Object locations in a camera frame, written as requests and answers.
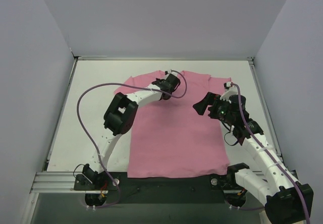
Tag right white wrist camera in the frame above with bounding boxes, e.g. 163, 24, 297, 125
220, 82, 238, 101

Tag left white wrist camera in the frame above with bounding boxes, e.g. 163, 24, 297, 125
165, 70, 178, 76

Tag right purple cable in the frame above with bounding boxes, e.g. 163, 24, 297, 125
224, 82, 311, 224

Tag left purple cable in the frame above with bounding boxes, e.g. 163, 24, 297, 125
77, 69, 188, 208

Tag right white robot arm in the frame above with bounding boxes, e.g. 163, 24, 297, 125
193, 92, 313, 223

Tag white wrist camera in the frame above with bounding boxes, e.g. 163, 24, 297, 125
220, 82, 238, 101
165, 70, 178, 76

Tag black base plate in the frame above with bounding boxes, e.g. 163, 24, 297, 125
74, 171, 255, 204

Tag pink t-shirt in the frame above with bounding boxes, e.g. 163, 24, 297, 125
127, 71, 230, 178

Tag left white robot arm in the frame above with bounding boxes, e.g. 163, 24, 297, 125
76, 70, 186, 190

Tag purple cable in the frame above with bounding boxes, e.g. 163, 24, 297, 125
77, 69, 188, 208
224, 82, 311, 224

